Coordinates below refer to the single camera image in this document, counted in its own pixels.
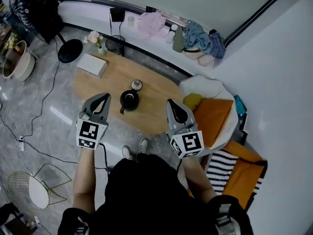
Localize person's right white shoe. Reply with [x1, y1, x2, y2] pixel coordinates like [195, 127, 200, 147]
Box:
[138, 138, 149, 155]

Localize pink flowers in vase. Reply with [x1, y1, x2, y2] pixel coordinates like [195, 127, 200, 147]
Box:
[83, 30, 107, 57]

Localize black wire basket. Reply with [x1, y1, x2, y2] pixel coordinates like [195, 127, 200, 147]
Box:
[105, 35, 126, 57]

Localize gold wire chair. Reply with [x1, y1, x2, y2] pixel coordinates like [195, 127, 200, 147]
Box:
[7, 163, 72, 210]

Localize white power strip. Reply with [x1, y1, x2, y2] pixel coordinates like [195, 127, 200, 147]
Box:
[17, 136, 26, 153]

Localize small black speaker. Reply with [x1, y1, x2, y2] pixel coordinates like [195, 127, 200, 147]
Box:
[110, 7, 126, 23]

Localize person's left white shoe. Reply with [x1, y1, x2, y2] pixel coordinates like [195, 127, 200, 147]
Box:
[121, 145, 134, 161]

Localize black floor cabinet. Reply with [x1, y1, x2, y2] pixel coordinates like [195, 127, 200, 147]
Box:
[31, 0, 64, 44]

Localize person's white shoe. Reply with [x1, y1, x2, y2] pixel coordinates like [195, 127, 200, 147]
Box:
[138, 138, 149, 155]
[121, 145, 134, 161]

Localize pink cloth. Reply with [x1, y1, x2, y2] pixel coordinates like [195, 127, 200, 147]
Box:
[136, 12, 167, 40]

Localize olive green bag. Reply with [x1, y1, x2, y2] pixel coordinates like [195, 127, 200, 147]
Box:
[172, 27, 185, 53]

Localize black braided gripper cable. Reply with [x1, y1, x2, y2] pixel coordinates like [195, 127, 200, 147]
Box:
[99, 143, 111, 175]

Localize white flat box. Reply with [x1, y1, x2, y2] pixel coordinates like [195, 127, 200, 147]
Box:
[76, 53, 108, 78]

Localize yellow cushion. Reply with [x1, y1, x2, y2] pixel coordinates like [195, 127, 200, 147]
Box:
[182, 93, 203, 112]

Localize beige bag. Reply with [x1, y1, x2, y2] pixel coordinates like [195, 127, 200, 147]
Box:
[183, 47, 216, 68]

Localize orange armchair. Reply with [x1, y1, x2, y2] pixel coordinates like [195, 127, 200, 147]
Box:
[188, 141, 268, 210]

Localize oval wooden coffee table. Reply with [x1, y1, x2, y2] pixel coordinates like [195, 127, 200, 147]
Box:
[73, 51, 184, 135]

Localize black box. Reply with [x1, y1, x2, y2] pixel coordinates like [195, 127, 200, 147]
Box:
[236, 114, 248, 145]

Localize orange cushion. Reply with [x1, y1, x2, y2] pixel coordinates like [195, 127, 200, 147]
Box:
[192, 97, 235, 148]

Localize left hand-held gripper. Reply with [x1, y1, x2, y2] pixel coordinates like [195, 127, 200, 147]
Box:
[76, 93, 112, 151]

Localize white oval planter tub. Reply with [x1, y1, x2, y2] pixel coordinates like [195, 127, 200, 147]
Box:
[2, 40, 40, 82]

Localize teal book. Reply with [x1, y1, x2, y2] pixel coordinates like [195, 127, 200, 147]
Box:
[233, 94, 247, 115]

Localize dark blue patterned cloth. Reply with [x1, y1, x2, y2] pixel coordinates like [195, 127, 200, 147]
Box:
[209, 32, 225, 59]

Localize long black floor cable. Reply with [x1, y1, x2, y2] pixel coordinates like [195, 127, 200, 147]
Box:
[0, 38, 79, 165]

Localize person's black clothed body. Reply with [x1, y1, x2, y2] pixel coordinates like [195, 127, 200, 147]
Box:
[57, 153, 254, 235]

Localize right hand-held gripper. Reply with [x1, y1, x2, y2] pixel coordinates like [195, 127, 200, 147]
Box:
[165, 98, 204, 159]

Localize person's right forearm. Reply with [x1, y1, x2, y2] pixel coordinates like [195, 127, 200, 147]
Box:
[182, 155, 218, 203]

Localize black floor fan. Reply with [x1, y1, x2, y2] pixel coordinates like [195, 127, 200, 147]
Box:
[9, 0, 84, 64]

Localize person's left forearm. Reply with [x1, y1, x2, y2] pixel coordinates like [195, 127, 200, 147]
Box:
[72, 147, 101, 214]

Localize black teapot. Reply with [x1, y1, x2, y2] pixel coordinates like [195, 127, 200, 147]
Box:
[119, 88, 140, 115]

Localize yellow flowers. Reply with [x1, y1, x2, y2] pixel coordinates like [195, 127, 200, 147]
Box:
[4, 32, 20, 51]

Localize grey shoulder strap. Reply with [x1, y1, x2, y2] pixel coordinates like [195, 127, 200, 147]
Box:
[215, 203, 242, 235]

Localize round silver teapot lid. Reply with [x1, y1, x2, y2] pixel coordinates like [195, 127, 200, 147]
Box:
[131, 79, 144, 91]

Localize light blue cloth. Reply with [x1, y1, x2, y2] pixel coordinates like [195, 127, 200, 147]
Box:
[183, 21, 211, 55]

